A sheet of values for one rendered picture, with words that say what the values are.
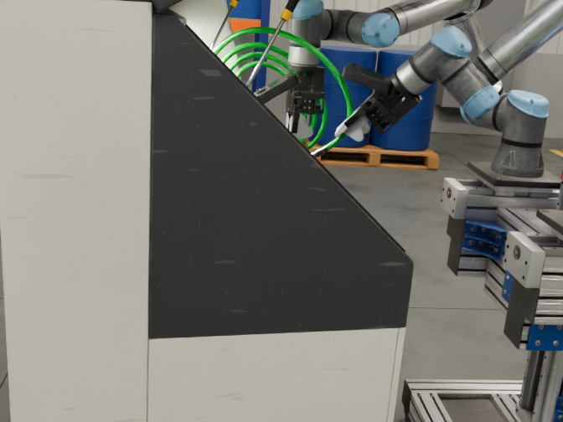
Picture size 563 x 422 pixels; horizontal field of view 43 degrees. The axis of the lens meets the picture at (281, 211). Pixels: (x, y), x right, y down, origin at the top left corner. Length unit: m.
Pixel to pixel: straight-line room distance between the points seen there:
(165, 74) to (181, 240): 0.33
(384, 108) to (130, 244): 0.62
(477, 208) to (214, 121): 1.01
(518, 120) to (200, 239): 1.07
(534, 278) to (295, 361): 0.57
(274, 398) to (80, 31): 0.88
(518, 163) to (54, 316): 1.34
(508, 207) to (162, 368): 1.13
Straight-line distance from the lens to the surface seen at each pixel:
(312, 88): 1.77
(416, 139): 6.75
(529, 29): 1.66
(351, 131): 1.64
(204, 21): 2.07
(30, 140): 1.39
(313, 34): 1.73
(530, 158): 2.16
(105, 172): 1.40
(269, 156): 1.42
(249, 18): 7.02
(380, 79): 1.59
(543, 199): 2.21
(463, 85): 1.53
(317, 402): 1.68
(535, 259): 1.68
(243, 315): 1.53
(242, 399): 1.64
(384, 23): 1.67
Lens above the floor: 1.51
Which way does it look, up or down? 17 degrees down
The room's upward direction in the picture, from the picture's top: 4 degrees clockwise
